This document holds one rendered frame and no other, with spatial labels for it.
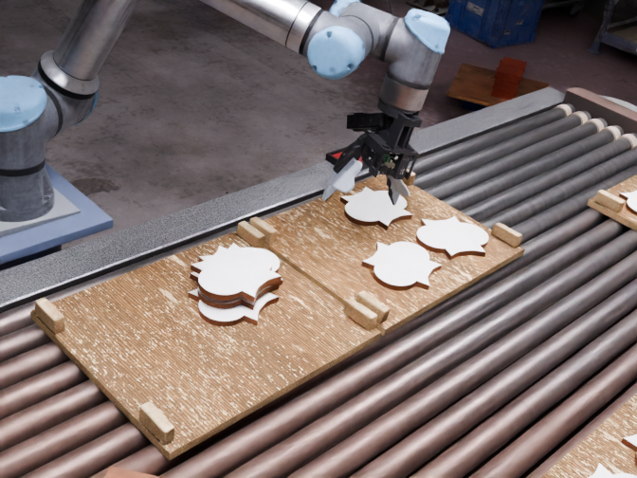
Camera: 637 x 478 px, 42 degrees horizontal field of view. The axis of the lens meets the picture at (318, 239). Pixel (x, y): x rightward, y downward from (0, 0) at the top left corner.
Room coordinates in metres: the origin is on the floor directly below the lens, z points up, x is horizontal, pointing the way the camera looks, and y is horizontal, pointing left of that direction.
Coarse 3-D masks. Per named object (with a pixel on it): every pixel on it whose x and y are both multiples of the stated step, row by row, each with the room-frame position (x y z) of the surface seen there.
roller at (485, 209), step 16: (608, 144) 1.94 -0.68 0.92; (624, 144) 1.97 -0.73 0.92; (576, 160) 1.82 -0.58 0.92; (592, 160) 1.84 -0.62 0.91; (544, 176) 1.70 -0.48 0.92; (560, 176) 1.73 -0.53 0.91; (512, 192) 1.60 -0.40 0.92; (528, 192) 1.63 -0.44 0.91; (480, 208) 1.51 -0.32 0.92; (496, 208) 1.54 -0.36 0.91; (80, 384) 0.83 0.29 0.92; (48, 400) 0.79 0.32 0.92; (64, 400) 0.79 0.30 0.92; (80, 400) 0.80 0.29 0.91; (96, 400) 0.82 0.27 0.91; (16, 416) 0.75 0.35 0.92; (32, 416) 0.76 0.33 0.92; (48, 416) 0.77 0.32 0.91; (64, 416) 0.78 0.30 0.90; (0, 432) 0.72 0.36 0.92; (16, 432) 0.73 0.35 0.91; (32, 432) 0.74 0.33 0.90; (0, 448) 0.71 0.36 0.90
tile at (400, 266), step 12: (384, 252) 1.24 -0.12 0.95; (396, 252) 1.25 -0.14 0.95; (408, 252) 1.25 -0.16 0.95; (420, 252) 1.26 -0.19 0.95; (372, 264) 1.20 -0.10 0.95; (384, 264) 1.20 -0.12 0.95; (396, 264) 1.21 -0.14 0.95; (408, 264) 1.22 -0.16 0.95; (420, 264) 1.22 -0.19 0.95; (432, 264) 1.23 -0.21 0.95; (384, 276) 1.17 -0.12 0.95; (396, 276) 1.17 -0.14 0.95; (408, 276) 1.18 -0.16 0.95; (420, 276) 1.19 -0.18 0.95; (396, 288) 1.15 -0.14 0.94; (408, 288) 1.16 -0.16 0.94
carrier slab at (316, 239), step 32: (352, 192) 1.46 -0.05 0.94; (416, 192) 1.50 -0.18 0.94; (288, 224) 1.30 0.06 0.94; (320, 224) 1.32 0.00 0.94; (352, 224) 1.34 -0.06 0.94; (416, 224) 1.38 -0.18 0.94; (480, 224) 1.42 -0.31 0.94; (288, 256) 1.20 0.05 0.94; (320, 256) 1.21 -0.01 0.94; (352, 256) 1.23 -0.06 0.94; (480, 256) 1.30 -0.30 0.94; (512, 256) 1.32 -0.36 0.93; (352, 288) 1.13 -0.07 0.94; (384, 288) 1.15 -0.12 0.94; (416, 288) 1.16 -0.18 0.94; (448, 288) 1.18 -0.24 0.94
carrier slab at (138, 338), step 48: (240, 240) 1.22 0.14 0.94; (96, 288) 1.02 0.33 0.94; (144, 288) 1.04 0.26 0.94; (192, 288) 1.06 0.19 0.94; (288, 288) 1.10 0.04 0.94; (48, 336) 0.91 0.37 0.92; (96, 336) 0.91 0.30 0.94; (144, 336) 0.93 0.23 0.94; (192, 336) 0.95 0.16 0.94; (240, 336) 0.97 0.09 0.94; (288, 336) 0.98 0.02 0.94; (336, 336) 1.00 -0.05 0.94; (96, 384) 0.83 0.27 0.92; (144, 384) 0.83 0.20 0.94; (192, 384) 0.85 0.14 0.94; (240, 384) 0.86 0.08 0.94; (288, 384) 0.88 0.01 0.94; (144, 432) 0.75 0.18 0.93; (192, 432) 0.76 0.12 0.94
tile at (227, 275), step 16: (224, 256) 1.10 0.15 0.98; (240, 256) 1.11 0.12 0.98; (256, 256) 1.11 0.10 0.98; (208, 272) 1.05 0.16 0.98; (224, 272) 1.05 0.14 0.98; (240, 272) 1.06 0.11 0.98; (256, 272) 1.07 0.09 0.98; (272, 272) 1.08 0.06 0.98; (208, 288) 1.01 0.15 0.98; (224, 288) 1.01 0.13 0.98; (240, 288) 1.02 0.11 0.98; (256, 288) 1.03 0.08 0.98
